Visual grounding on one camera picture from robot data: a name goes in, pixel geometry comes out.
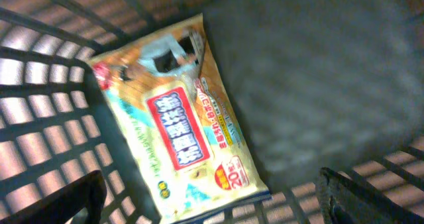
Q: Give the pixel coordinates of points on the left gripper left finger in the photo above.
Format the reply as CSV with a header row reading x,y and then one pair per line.
x,y
87,192

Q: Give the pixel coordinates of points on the grey plastic shopping basket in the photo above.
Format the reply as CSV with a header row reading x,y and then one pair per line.
x,y
313,84

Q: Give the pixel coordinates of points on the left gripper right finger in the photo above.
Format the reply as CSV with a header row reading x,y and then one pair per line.
x,y
343,201

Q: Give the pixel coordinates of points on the yellow wet wipes pack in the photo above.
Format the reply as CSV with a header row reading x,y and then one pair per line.
x,y
168,98

